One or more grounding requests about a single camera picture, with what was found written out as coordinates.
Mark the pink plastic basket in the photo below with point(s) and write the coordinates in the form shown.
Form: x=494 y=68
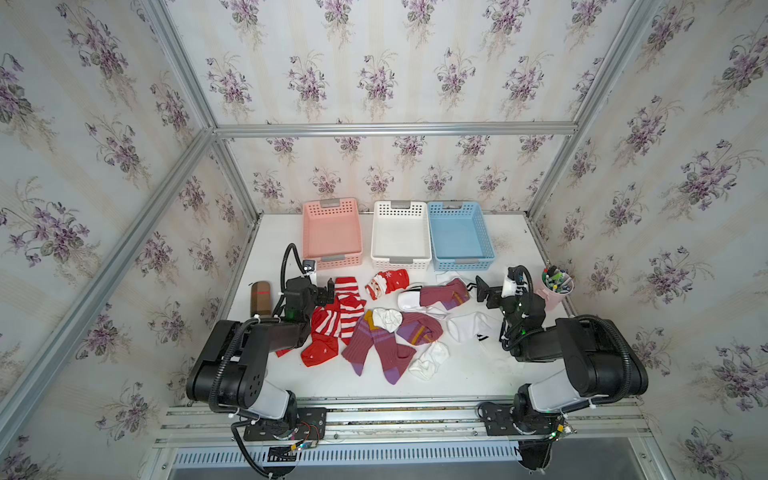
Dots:
x=332 y=233

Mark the white ankle sock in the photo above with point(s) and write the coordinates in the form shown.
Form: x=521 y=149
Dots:
x=410 y=301

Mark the red white striped sock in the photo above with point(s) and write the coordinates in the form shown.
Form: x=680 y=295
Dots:
x=339 y=319

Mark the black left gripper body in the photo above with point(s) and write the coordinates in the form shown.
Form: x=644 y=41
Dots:
x=325 y=291

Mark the purple striped sock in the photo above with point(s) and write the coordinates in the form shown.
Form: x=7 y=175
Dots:
x=419 y=329

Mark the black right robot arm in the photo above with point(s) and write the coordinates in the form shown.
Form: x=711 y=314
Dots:
x=599 y=365

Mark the white sock black stripes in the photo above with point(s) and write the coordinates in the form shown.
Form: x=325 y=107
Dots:
x=476 y=326

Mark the blue plastic basket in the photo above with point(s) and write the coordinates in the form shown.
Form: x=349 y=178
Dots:
x=459 y=237

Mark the purple sock yellow cuff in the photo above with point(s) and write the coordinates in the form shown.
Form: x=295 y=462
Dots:
x=395 y=358

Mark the white plastic basket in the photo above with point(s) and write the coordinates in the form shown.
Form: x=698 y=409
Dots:
x=401 y=236

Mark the small white sock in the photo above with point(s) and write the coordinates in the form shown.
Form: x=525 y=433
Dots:
x=387 y=319

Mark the maroon purple sock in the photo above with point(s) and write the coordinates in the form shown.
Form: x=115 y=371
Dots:
x=450 y=295

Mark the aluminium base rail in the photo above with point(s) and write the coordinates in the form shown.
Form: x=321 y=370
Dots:
x=369 y=420

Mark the pink pen cup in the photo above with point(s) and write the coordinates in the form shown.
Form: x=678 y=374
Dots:
x=554 y=286

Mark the red santa christmas sock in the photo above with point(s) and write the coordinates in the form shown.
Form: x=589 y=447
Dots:
x=387 y=282

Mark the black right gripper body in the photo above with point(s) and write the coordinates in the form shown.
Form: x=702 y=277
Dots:
x=491 y=294

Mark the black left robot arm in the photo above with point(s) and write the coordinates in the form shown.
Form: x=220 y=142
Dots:
x=230 y=373

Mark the brown plaid glasses case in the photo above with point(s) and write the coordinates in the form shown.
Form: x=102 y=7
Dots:
x=260 y=299

